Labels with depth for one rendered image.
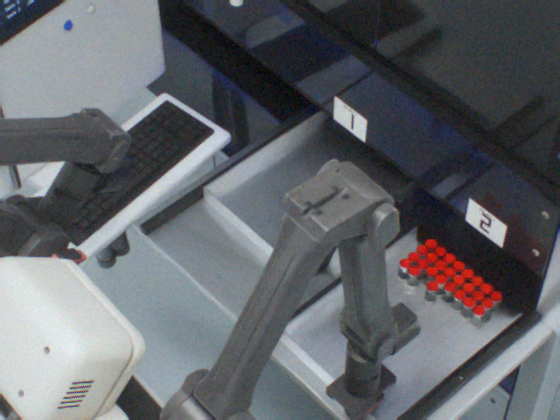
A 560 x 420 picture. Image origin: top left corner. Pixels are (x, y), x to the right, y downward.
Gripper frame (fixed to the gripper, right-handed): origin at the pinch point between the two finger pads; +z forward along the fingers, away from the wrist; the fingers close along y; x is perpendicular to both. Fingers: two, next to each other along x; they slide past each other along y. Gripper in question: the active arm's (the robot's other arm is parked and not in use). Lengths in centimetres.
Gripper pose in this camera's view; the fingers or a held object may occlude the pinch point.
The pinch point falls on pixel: (358, 412)
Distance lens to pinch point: 205.5
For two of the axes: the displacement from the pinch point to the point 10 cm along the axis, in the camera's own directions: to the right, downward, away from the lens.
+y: 7.4, -5.1, 4.4
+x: -6.7, -5.7, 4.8
